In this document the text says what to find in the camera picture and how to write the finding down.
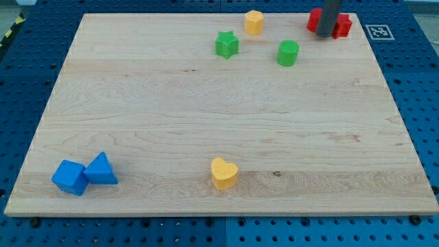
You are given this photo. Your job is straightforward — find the green cylinder block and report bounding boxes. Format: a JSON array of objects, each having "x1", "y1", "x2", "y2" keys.
[{"x1": 276, "y1": 40, "x2": 299, "y2": 67}]

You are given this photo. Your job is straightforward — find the yellow heart block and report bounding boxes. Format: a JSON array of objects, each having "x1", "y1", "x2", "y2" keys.
[{"x1": 211, "y1": 158, "x2": 239, "y2": 190}]

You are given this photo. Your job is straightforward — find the wooden board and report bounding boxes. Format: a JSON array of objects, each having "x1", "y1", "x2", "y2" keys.
[{"x1": 5, "y1": 13, "x2": 438, "y2": 217}]

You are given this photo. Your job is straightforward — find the green star block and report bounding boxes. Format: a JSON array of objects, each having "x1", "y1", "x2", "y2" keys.
[{"x1": 215, "y1": 31, "x2": 239, "y2": 59}]

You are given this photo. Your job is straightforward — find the yellow hexagon block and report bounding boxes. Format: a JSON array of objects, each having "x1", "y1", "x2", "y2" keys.
[{"x1": 244, "y1": 10, "x2": 264, "y2": 35}]

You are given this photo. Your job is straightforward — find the blue triangle block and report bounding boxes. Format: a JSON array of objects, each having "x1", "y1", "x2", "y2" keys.
[{"x1": 84, "y1": 152, "x2": 118, "y2": 185}]

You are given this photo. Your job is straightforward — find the red block behind rod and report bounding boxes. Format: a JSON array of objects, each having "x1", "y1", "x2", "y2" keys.
[{"x1": 307, "y1": 8, "x2": 322, "y2": 33}]

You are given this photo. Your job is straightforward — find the blue cube block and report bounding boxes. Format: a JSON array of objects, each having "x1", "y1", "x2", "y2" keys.
[{"x1": 51, "y1": 160, "x2": 88, "y2": 196}]

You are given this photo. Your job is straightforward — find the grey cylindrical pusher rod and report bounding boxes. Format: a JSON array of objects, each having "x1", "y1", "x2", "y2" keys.
[{"x1": 316, "y1": 0, "x2": 344, "y2": 38}]

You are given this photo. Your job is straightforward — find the red star block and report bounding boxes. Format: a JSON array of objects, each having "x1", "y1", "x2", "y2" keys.
[{"x1": 332, "y1": 14, "x2": 353, "y2": 39}]

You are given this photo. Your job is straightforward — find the white fiducial marker tag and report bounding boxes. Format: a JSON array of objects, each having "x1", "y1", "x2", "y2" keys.
[{"x1": 366, "y1": 24, "x2": 394, "y2": 40}]

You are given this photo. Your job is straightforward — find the black screw bottom left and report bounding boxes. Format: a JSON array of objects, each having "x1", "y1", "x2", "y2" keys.
[{"x1": 28, "y1": 217, "x2": 41, "y2": 228}]

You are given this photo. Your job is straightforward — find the black screw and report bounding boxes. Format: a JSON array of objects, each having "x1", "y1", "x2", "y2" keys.
[
  {"x1": 410, "y1": 215, "x2": 422, "y2": 226},
  {"x1": 28, "y1": 217, "x2": 41, "y2": 228}
]

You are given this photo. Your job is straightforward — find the black screw bottom right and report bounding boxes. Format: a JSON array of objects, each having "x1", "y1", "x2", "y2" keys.
[{"x1": 410, "y1": 215, "x2": 422, "y2": 226}]

